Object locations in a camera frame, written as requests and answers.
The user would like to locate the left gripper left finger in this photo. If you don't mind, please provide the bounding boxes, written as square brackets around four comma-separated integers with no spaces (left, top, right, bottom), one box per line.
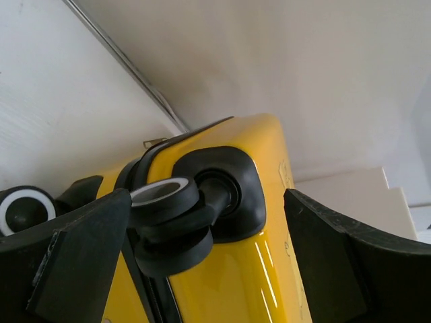
[1,189,131,322]

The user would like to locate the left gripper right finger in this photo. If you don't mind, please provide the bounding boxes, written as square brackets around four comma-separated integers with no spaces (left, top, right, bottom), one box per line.
[284,189,430,322]

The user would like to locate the yellow hard-shell suitcase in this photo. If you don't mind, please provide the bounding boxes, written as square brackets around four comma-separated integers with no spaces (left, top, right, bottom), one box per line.
[1,114,311,322]

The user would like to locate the aluminium frame rail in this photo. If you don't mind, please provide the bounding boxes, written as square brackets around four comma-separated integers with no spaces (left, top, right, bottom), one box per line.
[63,0,189,133]

